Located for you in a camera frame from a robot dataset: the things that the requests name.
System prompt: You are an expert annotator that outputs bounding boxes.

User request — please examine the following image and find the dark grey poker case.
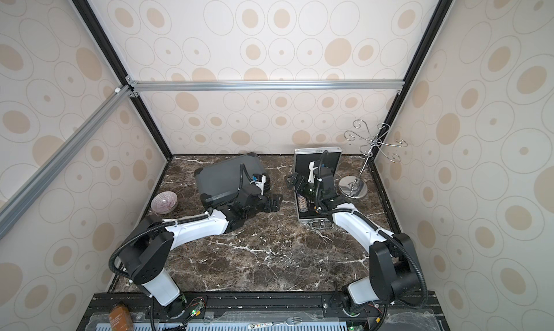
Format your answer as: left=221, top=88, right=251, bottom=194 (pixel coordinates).
left=193, top=152, right=271, bottom=208

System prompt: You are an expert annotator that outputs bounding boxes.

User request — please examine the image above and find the silver fork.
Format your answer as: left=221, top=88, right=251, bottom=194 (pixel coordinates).
left=248, top=316, right=302, bottom=330

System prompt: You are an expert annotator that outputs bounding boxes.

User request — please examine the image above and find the silver aluminium poker case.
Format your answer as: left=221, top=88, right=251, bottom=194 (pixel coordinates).
left=294, top=146, right=343, bottom=229

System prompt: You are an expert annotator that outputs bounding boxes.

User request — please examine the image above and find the diagonal aluminium rail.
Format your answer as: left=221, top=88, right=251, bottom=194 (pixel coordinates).
left=1, top=84, right=131, bottom=237

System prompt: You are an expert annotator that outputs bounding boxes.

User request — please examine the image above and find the pink patterned bowl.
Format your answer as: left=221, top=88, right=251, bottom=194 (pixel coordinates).
left=150, top=191, right=178, bottom=215

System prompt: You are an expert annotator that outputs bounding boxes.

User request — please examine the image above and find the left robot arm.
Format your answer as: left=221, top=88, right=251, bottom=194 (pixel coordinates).
left=108, top=185, right=283, bottom=319

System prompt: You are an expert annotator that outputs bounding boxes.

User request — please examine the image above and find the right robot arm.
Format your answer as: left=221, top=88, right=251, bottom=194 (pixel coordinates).
left=287, top=166, right=428, bottom=315

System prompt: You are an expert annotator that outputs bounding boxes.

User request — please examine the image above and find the chrome hook stand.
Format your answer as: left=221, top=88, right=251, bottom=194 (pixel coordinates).
left=338, top=119, right=408, bottom=201

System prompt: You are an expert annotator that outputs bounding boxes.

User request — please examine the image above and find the brown bottle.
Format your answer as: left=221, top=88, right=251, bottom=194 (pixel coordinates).
left=108, top=302, right=134, bottom=331

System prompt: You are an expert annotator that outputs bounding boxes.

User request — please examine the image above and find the horizontal aluminium rail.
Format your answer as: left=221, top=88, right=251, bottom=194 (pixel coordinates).
left=131, top=80, right=405, bottom=92

